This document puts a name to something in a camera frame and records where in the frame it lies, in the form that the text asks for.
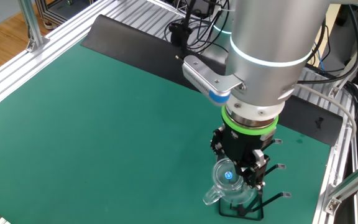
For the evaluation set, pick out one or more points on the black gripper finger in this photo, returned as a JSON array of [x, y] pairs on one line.
[[217, 141], [255, 171]]

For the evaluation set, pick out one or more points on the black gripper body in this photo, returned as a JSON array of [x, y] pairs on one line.
[[244, 143]]

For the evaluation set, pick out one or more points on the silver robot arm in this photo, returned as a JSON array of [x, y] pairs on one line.
[[269, 31]]

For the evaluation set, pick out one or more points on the black rubber strip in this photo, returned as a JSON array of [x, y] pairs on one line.
[[129, 43]]

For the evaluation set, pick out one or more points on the grey control box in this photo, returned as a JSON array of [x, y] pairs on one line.
[[204, 6]]

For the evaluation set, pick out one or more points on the green table mat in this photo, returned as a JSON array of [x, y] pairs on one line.
[[73, 140]]

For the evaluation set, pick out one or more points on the beige desk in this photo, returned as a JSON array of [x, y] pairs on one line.
[[329, 15]]

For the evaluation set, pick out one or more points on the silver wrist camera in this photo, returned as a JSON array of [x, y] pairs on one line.
[[204, 77]]

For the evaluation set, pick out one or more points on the aluminium frame post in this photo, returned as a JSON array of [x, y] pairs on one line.
[[353, 62], [353, 182], [31, 21]]

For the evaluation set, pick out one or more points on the black striped equipment frame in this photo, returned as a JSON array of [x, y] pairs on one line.
[[61, 11]]

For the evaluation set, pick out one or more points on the aluminium profile table frame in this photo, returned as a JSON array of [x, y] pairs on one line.
[[11, 76]]

